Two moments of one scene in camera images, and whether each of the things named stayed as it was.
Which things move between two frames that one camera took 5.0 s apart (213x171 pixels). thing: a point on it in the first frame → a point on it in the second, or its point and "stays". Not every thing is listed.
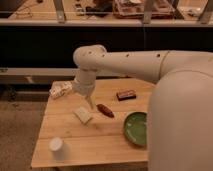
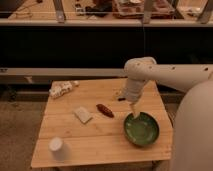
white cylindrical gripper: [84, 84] → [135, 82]
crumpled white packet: [60, 88] stays
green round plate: [135, 126] stays
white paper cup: [56, 149] stays
